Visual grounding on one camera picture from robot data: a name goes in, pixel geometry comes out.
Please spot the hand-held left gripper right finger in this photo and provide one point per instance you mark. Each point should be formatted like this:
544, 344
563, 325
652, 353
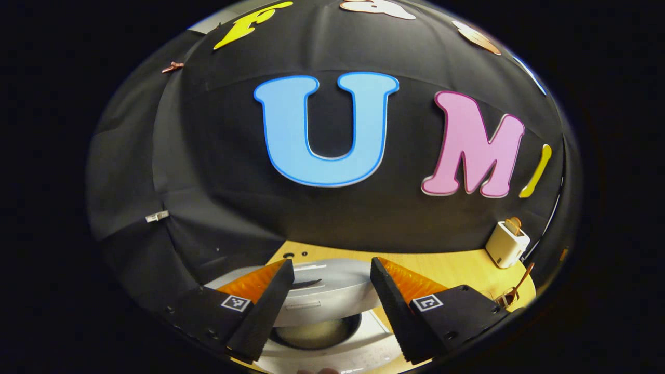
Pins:
392, 306

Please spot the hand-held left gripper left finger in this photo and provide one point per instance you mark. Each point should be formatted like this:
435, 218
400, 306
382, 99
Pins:
270, 311

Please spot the white rice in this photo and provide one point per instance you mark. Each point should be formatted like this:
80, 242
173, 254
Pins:
317, 335

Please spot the white rice cooker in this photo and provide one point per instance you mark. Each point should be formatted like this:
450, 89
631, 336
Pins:
332, 291

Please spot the brown wooden spoon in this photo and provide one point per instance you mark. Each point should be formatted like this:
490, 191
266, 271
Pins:
523, 280

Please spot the black backdrop cloth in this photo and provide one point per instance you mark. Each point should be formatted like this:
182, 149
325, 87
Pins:
234, 197

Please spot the white toaster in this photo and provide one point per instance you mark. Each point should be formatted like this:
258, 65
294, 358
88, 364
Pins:
505, 246

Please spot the toasted bread slice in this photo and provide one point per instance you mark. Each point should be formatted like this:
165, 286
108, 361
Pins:
513, 226

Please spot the silver cloth clip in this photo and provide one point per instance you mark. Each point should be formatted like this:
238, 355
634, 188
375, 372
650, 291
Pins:
157, 216

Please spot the copper cloth clip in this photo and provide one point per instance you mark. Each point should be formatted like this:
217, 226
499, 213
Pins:
172, 66

